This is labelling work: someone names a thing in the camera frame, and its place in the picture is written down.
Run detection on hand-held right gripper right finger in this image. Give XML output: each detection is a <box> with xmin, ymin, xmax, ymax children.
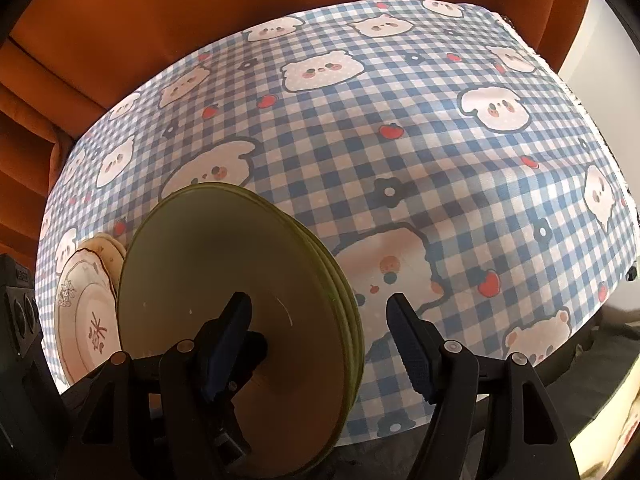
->
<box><xmin>386</xmin><ymin>292</ymin><xmax>573</xmax><ymax>480</ymax></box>

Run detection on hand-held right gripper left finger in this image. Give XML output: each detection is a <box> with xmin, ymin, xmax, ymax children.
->
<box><xmin>60</xmin><ymin>291</ymin><xmax>268</xmax><ymax>480</ymax></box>

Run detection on white plate with red lines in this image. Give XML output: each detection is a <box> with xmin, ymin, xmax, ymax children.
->
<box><xmin>54</xmin><ymin>247</ymin><xmax>124</xmax><ymax>387</ymax></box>

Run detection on scalloped yellow floral plate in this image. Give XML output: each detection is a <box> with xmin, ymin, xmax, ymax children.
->
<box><xmin>75</xmin><ymin>232</ymin><xmax>130</xmax><ymax>287</ymax></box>

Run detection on grey cloth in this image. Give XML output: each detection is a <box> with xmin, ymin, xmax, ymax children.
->
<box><xmin>545</xmin><ymin>305</ymin><xmax>640</xmax><ymax>426</ymax></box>

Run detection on blue checked printed tablecloth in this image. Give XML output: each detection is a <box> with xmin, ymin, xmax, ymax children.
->
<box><xmin>37</xmin><ymin>0</ymin><xmax>640</xmax><ymax>449</ymax></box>

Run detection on orange curtain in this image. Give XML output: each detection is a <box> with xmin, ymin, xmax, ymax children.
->
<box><xmin>0</xmin><ymin>0</ymin><xmax>601</xmax><ymax>273</ymax></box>

